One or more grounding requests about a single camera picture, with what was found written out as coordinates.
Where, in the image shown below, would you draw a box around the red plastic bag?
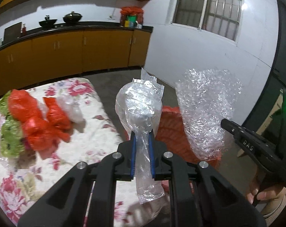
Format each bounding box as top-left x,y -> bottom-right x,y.
43,97 -> 71,131
8,89 -> 72,151

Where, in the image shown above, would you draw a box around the bubble wrap sheet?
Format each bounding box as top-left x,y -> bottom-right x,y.
175,69 -> 242,160

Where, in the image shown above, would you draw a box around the clear plastic bag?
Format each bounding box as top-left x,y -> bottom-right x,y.
115,69 -> 164,204
56,94 -> 84,124

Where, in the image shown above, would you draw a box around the red trash basket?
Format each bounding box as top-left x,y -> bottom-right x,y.
123,106 -> 223,194

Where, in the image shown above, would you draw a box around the lower orange kitchen cabinets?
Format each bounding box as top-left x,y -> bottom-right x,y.
0,28 -> 151,96

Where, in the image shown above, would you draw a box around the person's right hand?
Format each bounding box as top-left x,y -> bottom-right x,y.
246,169 -> 286,226

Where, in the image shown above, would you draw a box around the floral tablecloth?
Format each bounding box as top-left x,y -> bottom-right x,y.
0,77 -> 172,227

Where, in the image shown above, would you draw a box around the green plastic bag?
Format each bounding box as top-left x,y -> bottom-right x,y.
0,91 -> 25,158

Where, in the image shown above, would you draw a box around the crumpled clear plastic bag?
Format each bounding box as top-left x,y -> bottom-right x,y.
56,94 -> 84,124

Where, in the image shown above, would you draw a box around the barred window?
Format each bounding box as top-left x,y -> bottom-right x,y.
172,0 -> 242,41

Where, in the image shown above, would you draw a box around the red bottle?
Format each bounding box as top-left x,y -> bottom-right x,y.
21,24 -> 26,36

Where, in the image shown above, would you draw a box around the black pan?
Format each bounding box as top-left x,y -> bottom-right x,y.
39,15 -> 57,29

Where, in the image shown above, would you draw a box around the black wok with lid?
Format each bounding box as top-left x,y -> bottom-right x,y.
63,11 -> 82,25

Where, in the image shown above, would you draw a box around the red bag of groceries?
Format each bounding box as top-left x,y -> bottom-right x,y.
120,6 -> 144,29

